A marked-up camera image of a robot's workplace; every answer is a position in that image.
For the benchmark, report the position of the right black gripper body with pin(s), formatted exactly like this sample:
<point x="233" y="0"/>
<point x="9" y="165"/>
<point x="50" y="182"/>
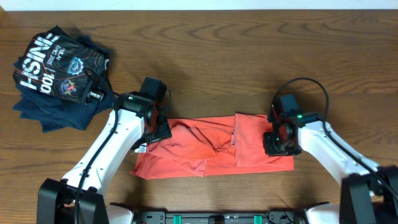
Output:
<point x="275" y="145"/>

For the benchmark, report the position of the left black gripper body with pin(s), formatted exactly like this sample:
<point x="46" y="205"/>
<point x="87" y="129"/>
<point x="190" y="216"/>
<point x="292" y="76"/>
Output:
<point x="160" y="130"/>

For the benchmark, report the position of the red printed t-shirt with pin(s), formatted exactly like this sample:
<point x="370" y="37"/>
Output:
<point x="201" y="147"/>

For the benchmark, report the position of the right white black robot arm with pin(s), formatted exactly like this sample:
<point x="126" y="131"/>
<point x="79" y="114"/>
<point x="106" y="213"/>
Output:
<point x="368" y="190"/>

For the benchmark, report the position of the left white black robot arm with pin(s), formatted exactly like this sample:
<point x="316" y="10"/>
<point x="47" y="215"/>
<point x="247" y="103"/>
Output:
<point x="135" y="122"/>

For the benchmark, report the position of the navy folded clothes stack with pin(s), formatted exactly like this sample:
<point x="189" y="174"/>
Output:
<point x="55" y="113"/>

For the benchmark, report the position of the black printed folded t-shirt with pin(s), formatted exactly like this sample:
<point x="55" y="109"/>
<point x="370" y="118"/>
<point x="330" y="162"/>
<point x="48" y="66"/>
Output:
<point x="58" y="66"/>

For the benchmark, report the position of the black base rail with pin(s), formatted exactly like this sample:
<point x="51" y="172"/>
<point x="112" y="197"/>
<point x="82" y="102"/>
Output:
<point x="268" y="217"/>

